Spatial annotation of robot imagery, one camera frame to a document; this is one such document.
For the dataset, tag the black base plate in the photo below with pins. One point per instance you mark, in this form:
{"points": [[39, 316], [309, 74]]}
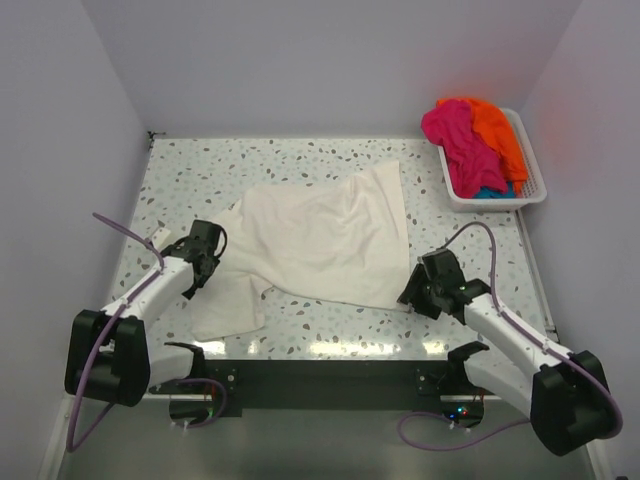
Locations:
{"points": [[348, 385]]}

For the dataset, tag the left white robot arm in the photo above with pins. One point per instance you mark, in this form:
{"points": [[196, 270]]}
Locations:
{"points": [[110, 358]]}

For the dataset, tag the white plastic basket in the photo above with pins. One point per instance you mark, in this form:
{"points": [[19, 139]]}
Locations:
{"points": [[532, 192]]}

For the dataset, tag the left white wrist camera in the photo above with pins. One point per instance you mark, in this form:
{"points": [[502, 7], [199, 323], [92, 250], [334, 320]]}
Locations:
{"points": [[161, 236]]}

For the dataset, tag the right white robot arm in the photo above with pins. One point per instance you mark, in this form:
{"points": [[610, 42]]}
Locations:
{"points": [[504, 360]]}

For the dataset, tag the white t shirt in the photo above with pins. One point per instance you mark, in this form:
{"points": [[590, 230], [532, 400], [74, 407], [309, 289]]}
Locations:
{"points": [[345, 242]]}

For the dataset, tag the pink t shirt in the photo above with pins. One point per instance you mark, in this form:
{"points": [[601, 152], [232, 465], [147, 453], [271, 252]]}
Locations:
{"points": [[471, 163]]}

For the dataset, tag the aluminium rail frame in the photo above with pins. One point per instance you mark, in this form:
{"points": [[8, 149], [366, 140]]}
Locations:
{"points": [[568, 406]]}

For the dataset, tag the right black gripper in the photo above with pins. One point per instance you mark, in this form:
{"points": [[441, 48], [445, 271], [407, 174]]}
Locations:
{"points": [[411, 293]]}

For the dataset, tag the blue t shirt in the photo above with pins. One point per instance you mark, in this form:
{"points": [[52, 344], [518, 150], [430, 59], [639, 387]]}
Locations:
{"points": [[486, 193]]}

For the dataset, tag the orange t shirt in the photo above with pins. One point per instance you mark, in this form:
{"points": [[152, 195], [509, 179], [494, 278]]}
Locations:
{"points": [[491, 125]]}

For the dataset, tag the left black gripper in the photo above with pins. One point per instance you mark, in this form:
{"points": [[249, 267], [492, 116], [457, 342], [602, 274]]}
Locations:
{"points": [[190, 292]]}

